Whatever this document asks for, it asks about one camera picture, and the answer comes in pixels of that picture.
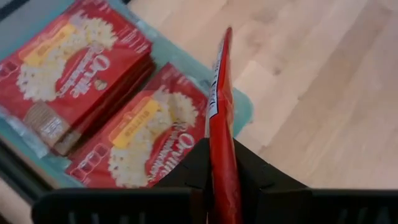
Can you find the red Orville popcorn bag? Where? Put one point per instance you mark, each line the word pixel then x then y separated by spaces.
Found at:
pixel 140 137
pixel 77 62
pixel 222 140
pixel 130 87

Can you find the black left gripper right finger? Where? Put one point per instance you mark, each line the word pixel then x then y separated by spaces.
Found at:
pixel 311 207

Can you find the teal plastic basket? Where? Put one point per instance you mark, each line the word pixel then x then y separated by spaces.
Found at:
pixel 242 112

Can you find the black aluminium table frame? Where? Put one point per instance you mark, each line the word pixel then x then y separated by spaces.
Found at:
pixel 18 174

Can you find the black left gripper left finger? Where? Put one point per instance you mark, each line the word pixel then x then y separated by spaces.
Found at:
pixel 124 207

